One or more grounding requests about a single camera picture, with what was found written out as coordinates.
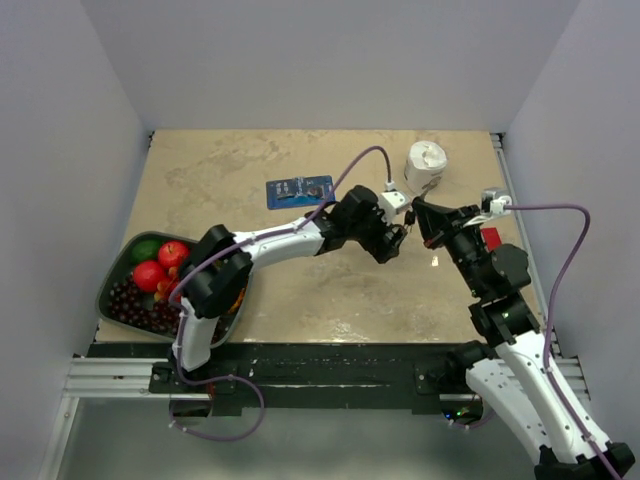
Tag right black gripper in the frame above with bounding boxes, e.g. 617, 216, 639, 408
413, 200, 489, 297

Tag red apple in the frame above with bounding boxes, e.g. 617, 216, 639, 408
132, 260, 167, 293
157, 240, 190, 270

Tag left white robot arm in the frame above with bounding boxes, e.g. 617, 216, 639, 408
171, 185, 410, 392

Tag white paper roll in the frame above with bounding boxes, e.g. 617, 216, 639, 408
403, 140, 448, 195

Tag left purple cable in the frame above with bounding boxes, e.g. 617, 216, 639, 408
167, 146, 396, 441

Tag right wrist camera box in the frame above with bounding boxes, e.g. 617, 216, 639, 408
464, 187, 513, 227

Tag blue blister card package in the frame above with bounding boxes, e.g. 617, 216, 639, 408
266, 175, 335, 210

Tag yellow red cherries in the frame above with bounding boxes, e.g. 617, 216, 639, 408
154, 267, 180, 302

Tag purple cable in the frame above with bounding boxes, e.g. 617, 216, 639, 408
452, 202, 621, 480
167, 146, 396, 441

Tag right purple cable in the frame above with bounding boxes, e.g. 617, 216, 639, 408
452, 202, 621, 480

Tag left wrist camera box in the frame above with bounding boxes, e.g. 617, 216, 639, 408
377, 182, 411, 225

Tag bunch of black keys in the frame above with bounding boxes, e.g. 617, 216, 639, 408
404, 210, 416, 231

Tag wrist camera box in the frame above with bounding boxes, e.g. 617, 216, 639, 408
377, 182, 411, 225
464, 187, 513, 227

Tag green lime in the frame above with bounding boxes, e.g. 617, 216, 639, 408
130, 239, 162, 265

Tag red box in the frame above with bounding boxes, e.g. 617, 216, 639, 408
481, 227, 502, 251

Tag dark green fruit tray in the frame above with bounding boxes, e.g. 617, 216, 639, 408
95, 230, 254, 351

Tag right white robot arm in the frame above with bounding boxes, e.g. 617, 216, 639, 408
412, 194, 635, 479

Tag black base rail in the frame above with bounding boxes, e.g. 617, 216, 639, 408
84, 342, 501, 419

